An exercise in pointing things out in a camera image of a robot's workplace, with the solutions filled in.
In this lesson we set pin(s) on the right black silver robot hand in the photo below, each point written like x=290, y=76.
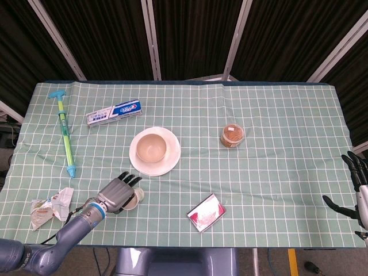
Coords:
x=359, y=184

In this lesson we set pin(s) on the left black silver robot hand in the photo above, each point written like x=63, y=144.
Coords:
x=118, y=194

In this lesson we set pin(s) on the small white cup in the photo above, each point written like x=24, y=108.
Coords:
x=138, y=198

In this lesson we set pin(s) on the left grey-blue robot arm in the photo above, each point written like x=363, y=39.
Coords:
x=66, y=233

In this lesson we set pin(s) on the white round plate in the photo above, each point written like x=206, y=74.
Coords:
x=172, y=143

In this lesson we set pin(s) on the green checked tablecloth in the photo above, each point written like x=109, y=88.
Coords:
x=258, y=187

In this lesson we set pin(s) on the crumpled white snack wrapper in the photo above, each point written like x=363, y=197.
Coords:
x=53, y=208

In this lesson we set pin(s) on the blue white toothpaste box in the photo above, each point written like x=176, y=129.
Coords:
x=115, y=113

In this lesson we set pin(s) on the green blue toy water pump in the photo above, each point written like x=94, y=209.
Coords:
x=65, y=129

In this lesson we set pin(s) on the grey-blue robot torso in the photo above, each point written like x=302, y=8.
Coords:
x=175, y=262

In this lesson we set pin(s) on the red white flat packet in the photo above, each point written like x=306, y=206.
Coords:
x=206, y=212

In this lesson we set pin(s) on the clear jar with brown contents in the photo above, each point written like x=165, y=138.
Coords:
x=233, y=135

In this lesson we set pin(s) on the white table leg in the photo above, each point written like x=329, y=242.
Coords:
x=255, y=262

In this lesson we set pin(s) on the white aluminium frame post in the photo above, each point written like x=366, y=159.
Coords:
x=339, y=47
x=57, y=40
x=237, y=40
x=151, y=40

